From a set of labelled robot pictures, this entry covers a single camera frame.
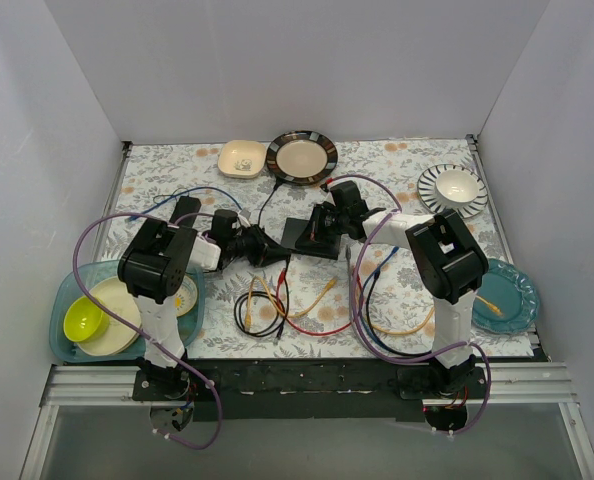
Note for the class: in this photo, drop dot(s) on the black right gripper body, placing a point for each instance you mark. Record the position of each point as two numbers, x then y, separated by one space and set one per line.
320 226

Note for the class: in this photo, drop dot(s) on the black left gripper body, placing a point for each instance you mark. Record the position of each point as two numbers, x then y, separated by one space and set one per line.
259 246

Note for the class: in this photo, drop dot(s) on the dark grey network switch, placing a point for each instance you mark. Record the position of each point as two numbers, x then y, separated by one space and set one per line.
296 238

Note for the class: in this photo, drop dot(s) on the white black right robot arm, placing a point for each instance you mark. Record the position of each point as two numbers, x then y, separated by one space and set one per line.
449 261

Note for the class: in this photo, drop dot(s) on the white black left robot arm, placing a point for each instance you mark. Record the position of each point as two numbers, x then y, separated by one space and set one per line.
153 268

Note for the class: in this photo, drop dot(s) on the floral patterned tablecloth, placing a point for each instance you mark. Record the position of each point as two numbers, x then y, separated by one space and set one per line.
300 308

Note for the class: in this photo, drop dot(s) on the black power adapter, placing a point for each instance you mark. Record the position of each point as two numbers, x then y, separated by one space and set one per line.
185 211

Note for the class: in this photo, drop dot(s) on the dark rimmed beige plate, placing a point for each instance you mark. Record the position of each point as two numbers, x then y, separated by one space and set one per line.
301 157

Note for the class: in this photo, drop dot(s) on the blue striped white plate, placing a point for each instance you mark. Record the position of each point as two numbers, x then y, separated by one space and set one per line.
433 203

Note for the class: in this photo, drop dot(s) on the cream square panda dish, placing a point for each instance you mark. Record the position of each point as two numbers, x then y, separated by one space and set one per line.
242 159

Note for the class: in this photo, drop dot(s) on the daisy patterned glass bowl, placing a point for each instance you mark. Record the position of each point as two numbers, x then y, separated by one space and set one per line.
186 297

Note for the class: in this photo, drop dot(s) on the small white bowl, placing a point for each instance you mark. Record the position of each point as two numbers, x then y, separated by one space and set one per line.
457 187

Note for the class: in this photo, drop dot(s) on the cream plate in tray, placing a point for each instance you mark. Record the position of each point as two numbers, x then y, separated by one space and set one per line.
117 337

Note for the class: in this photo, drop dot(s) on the teal scalloped plate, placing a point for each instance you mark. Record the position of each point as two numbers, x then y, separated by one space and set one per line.
507 303

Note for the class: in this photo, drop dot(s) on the lime green bowl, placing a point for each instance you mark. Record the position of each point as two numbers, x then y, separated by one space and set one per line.
84 321

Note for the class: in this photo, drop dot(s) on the teal transparent plastic tray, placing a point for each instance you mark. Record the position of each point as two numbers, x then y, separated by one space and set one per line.
67 351

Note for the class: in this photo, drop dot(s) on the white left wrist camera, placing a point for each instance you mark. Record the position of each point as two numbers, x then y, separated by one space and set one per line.
243 220

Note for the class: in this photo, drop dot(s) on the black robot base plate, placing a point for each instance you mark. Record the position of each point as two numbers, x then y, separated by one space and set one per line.
303 389

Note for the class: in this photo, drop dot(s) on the aluminium frame rail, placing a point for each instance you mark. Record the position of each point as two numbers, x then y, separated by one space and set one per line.
502 383

